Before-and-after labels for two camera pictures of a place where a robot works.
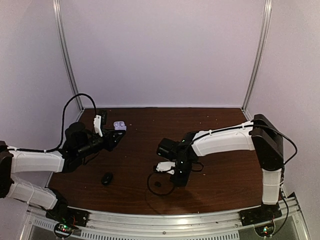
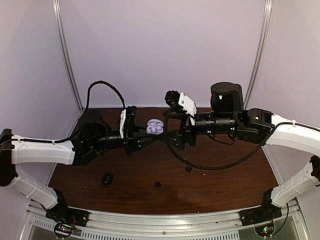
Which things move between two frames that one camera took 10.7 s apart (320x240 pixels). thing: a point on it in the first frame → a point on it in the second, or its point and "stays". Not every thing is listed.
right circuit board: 265,230 stays
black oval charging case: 106,178 stays
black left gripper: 108,135 → 139,146
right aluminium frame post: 265,37 stays
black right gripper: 182,181 → 185,127
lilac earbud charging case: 119,125 → 155,126
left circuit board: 62,230 stays
